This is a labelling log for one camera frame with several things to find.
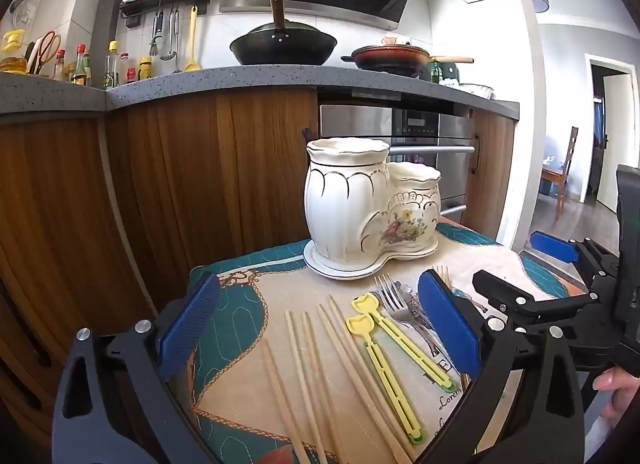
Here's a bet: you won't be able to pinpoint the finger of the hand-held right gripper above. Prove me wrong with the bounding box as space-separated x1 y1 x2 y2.
472 269 619 345
529 230 621 295

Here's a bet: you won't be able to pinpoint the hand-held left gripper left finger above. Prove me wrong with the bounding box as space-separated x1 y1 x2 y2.
51 271 222 464

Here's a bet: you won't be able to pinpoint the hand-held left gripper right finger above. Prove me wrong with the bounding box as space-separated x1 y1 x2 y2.
415 269 586 464

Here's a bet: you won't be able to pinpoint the white ceramic utensil holder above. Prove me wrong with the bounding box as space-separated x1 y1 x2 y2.
304 138 442 265

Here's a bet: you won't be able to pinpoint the person's right hand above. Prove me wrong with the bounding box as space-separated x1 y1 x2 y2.
592 366 640 431

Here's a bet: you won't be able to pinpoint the silver fork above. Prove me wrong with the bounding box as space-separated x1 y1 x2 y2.
374 273 453 370
395 281 443 345

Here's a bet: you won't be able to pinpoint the wooden dining table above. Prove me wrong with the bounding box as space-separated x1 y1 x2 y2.
541 166 568 197

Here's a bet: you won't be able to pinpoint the wooden chair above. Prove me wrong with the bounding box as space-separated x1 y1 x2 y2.
552 126 580 222

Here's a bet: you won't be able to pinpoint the printed quilted table mat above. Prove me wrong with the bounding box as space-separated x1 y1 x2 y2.
187 224 588 464

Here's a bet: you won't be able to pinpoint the white door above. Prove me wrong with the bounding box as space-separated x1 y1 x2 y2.
597 74 636 215

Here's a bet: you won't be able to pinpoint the white enamel basin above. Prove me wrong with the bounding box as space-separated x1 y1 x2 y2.
457 82 497 99

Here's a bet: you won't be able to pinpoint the stainless steel oven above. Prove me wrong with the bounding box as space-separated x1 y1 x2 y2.
317 102 476 232

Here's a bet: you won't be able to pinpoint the grey speckled countertop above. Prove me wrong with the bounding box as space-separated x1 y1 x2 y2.
0 65 521 119

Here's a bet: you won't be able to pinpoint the red frying pan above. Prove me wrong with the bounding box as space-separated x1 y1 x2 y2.
341 44 475 78

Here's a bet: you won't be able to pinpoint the row of condiment bottles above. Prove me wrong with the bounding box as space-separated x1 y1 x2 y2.
52 40 153 89

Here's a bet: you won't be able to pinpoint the black wok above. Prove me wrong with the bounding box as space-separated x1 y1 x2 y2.
230 0 338 67

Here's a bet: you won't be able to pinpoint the hanging metal ladle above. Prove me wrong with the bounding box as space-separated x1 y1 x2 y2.
161 8 182 74

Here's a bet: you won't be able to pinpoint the large cooking oil bottle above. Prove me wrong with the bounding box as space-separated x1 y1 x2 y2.
0 28 27 75

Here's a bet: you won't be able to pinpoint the red handled scissors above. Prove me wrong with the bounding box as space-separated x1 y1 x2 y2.
37 31 62 67

